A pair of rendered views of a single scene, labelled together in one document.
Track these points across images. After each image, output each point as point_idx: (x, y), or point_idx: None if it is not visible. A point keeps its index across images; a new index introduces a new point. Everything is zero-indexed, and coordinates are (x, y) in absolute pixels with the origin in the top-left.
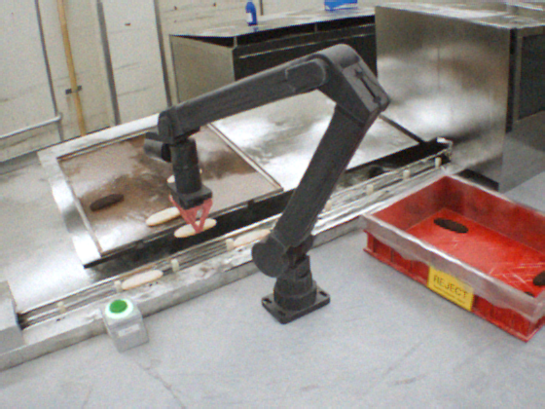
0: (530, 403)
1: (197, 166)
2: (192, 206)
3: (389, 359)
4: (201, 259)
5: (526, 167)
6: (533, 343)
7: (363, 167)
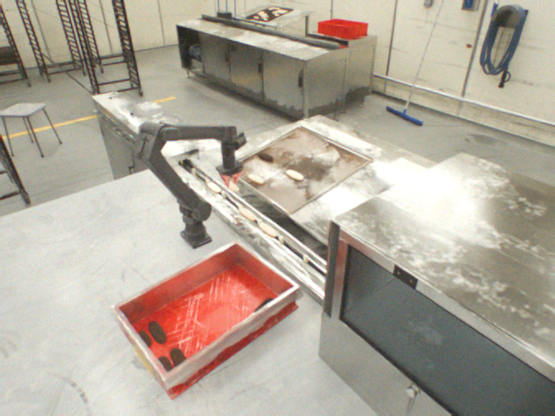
0: (78, 323)
1: (225, 158)
2: (219, 172)
3: (140, 269)
4: None
5: (358, 384)
6: (119, 334)
7: None
